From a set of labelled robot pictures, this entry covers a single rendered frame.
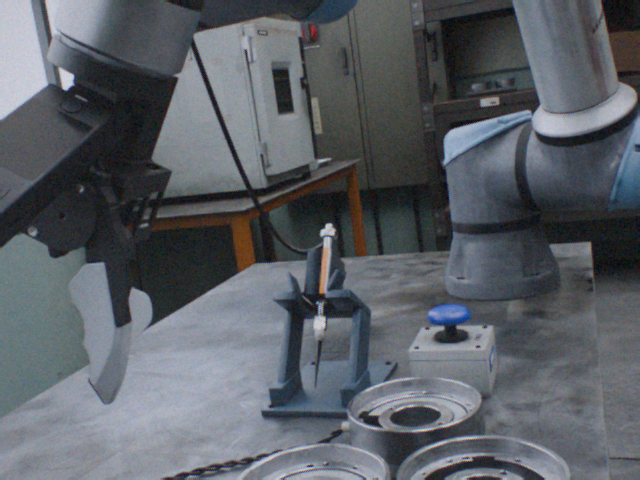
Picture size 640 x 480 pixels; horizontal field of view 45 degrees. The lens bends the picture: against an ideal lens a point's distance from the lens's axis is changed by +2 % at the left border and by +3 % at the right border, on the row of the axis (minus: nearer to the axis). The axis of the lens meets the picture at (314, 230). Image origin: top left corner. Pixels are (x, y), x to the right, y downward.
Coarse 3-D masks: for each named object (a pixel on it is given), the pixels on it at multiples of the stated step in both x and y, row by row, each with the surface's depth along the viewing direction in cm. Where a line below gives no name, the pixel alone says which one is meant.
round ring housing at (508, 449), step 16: (432, 448) 52; (448, 448) 53; (464, 448) 53; (480, 448) 53; (496, 448) 53; (512, 448) 52; (528, 448) 51; (544, 448) 50; (416, 464) 52; (432, 464) 52; (448, 464) 52; (528, 464) 51; (544, 464) 50; (560, 464) 48
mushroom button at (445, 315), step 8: (448, 304) 73; (432, 312) 72; (440, 312) 72; (448, 312) 71; (456, 312) 71; (464, 312) 71; (432, 320) 72; (440, 320) 71; (448, 320) 71; (456, 320) 71; (464, 320) 71; (448, 328) 72; (456, 328) 73
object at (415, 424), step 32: (384, 384) 65; (416, 384) 65; (448, 384) 64; (352, 416) 59; (384, 416) 61; (416, 416) 63; (448, 416) 59; (480, 416) 58; (384, 448) 56; (416, 448) 55
